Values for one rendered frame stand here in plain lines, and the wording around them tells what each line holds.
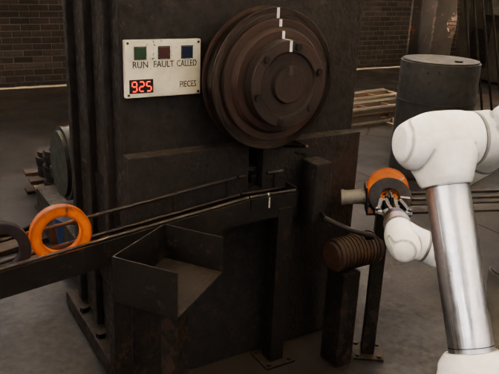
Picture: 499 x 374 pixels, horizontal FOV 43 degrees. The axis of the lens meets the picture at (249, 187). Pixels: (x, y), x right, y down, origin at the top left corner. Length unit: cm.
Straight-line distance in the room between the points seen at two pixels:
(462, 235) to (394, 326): 147
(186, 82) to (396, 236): 84
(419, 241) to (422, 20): 467
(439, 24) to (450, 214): 489
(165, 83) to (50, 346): 121
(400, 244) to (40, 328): 159
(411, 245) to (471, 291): 52
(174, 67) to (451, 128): 97
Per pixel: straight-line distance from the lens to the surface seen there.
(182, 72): 210
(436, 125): 147
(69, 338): 276
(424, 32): 650
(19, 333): 283
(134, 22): 204
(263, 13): 207
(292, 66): 203
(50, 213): 195
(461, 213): 148
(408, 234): 198
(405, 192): 235
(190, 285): 183
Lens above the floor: 146
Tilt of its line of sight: 19 degrees down
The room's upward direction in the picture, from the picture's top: 2 degrees clockwise
